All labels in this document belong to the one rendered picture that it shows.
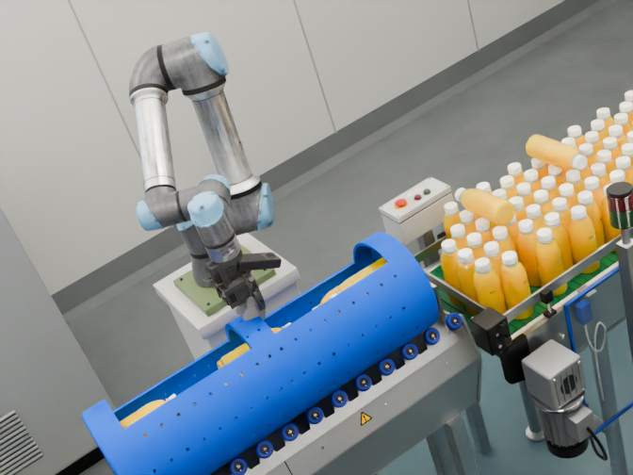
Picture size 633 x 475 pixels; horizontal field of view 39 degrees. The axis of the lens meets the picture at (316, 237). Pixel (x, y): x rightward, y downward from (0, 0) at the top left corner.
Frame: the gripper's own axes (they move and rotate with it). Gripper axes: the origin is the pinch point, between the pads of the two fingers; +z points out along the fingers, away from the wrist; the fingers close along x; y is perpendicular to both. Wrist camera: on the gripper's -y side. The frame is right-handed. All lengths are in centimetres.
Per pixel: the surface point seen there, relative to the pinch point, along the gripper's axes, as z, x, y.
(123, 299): 123, -251, 2
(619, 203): 1, 38, -80
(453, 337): 32, 12, -42
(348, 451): 40.4, 13.9, -2.0
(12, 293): 31, -140, 47
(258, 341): 1.2, 6.4, 5.3
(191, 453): 11.5, 14.0, 32.0
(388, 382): 31.2, 11.5, -20.0
